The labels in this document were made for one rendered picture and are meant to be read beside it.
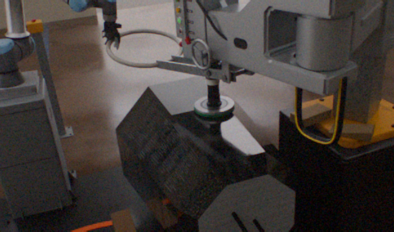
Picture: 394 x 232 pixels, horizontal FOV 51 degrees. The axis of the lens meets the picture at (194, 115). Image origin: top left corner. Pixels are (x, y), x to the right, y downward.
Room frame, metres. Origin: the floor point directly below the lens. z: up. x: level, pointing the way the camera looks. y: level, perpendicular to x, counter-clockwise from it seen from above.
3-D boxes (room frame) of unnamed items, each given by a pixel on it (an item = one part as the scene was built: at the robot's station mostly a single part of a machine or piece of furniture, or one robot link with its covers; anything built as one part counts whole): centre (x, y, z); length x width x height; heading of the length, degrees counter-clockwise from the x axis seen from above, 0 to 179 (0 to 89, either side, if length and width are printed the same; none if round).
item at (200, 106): (2.01, -0.11, 0.89); 0.21 x 0.21 x 0.01
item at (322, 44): (1.47, -0.49, 1.39); 0.19 x 0.19 x 0.20
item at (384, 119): (2.00, -0.87, 0.76); 0.49 x 0.49 x 0.05; 19
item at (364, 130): (1.78, -0.77, 0.80); 0.20 x 0.10 x 0.05; 58
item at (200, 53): (1.84, -0.08, 1.24); 0.15 x 0.10 x 0.15; 36
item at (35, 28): (3.50, 1.28, 0.54); 0.20 x 0.20 x 1.09; 19
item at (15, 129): (2.53, 1.17, 0.43); 0.50 x 0.50 x 0.85; 16
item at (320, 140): (1.47, -0.49, 1.10); 0.23 x 0.03 x 0.32; 36
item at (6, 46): (2.55, 1.16, 1.10); 0.17 x 0.15 x 0.18; 167
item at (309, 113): (1.96, -0.62, 0.81); 0.20 x 0.10 x 0.05; 117
